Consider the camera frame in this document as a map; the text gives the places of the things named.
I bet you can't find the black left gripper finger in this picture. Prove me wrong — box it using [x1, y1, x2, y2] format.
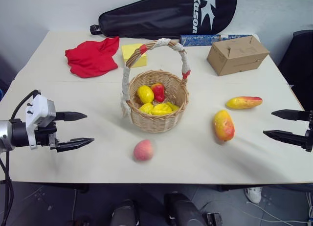
[56, 137, 95, 153]
[55, 111, 88, 123]

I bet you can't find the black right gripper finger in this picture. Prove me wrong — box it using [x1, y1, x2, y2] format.
[263, 130, 307, 150]
[271, 109, 311, 122]

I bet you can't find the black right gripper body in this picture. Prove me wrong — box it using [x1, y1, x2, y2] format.
[304, 110, 313, 153]

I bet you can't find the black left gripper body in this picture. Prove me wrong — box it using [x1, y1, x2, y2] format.
[35, 120, 60, 153]

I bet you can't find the oval yellow fruit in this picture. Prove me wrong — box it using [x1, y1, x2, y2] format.
[136, 85, 155, 105]

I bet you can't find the red and yellow fruit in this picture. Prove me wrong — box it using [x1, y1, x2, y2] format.
[150, 83, 166, 103]

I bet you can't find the long yellow red mango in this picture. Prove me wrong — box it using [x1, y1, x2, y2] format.
[225, 96, 263, 110]

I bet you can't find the black chair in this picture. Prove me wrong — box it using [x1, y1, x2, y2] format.
[278, 29, 313, 112]

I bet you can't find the red cloth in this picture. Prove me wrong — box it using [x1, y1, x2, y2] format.
[65, 36, 121, 79]

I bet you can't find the plump orange yellow mango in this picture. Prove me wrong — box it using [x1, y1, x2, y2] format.
[214, 110, 235, 142]

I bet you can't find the white shoe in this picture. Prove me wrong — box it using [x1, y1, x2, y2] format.
[244, 186, 263, 204]

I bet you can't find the pink peach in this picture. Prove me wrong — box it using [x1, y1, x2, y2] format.
[133, 139, 155, 161]

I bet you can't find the brown cardboard box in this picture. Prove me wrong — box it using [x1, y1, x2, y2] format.
[206, 35, 271, 77]

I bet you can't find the dark rounded shape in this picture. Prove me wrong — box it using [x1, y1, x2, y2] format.
[111, 199, 140, 226]
[163, 192, 206, 226]

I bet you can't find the yellow sponge block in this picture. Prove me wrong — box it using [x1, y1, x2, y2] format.
[121, 43, 148, 68]

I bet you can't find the small dark boxy shape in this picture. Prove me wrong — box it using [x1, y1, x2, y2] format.
[206, 212, 224, 226]

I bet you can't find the blue patterned tube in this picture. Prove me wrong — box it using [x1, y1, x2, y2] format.
[179, 33, 253, 46]

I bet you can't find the black racket bag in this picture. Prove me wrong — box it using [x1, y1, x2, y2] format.
[89, 0, 238, 40]

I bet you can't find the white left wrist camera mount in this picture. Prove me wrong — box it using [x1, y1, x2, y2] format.
[25, 93, 57, 150]

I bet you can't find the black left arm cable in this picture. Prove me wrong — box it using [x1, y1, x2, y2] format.
[0, 89, 42, 226]

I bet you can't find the white floor cable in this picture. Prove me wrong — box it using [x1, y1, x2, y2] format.
[254, 201, 313, 224]

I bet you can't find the wicker basket with handle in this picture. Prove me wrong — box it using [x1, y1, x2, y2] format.
[119, 38, 192, 134]

